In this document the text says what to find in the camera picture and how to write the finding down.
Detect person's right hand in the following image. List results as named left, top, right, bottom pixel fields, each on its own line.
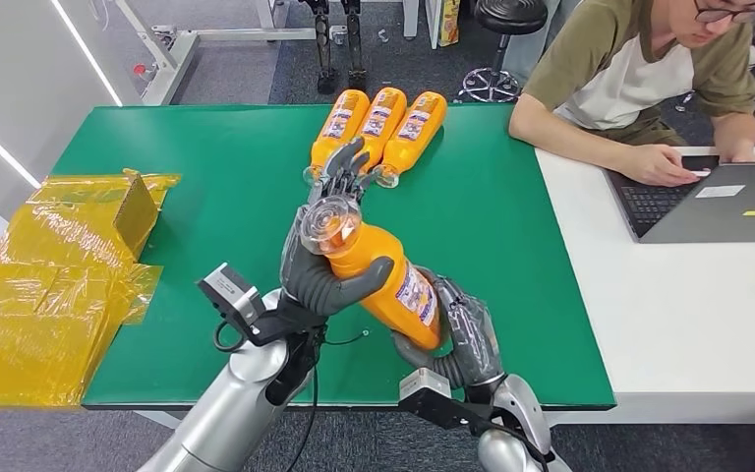
left=624, top=143, right=705, bottom=189

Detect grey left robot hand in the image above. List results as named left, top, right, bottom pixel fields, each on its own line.
left=279, top=137, right=396, bottom=320

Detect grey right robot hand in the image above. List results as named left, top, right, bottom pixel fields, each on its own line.
left=390, top=265, right=506, bottom=390

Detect person's left hand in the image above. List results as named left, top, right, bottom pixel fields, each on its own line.
left=716, top=144, right=755, bottom=165

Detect orange bottle with clear cap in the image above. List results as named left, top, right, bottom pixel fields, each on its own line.
left=302, top=88, right=371, bottom=188
left=350, top=86, right=409, bottom=178
left=299, top=194, right=444, bottom=352
left=371, top=90, right=448, bottom=190

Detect grey laptop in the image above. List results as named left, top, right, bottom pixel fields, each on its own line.
left=602, top=153, right=755, bottom=246

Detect person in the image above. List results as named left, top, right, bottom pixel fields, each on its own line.
left=507, top=0, right=755, bottom=189

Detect green table mat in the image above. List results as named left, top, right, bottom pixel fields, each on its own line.
left=50, top=103, right=617, bottom=412

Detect person's black glasses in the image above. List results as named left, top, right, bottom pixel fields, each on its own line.
left=693, top=0, right=755, bottom=25

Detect black round stool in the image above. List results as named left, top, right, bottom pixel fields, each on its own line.
left=458, top=0, right=551, bottom=104

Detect black stand leg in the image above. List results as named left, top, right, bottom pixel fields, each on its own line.
left=299, top=0, right=340, bottom=96
left=340, top=0, right=369, bottom=93

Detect yellow printed carton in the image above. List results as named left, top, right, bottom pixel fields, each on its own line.
left=437, top=0, right=461, bottom=48

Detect yellow plastic-wrapped cardboard box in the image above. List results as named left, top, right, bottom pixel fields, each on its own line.
left=0, top=169, right=182, bottom=410

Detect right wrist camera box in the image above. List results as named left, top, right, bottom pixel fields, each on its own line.
left=398, top=368, right=452, bottom=402

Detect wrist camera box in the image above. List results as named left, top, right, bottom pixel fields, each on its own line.
left=398, top=368, right=452, bottom=402
left=196, top=262, right=267, bottom=328

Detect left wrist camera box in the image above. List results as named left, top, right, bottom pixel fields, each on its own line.
left=196, top=262, right=267, bottom=328

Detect black cable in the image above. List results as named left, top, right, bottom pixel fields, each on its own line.
left=284, top=328, right=371, bottom=472

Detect white desk frame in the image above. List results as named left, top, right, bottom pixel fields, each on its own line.
left=113, top=0, right=421, bottom=109

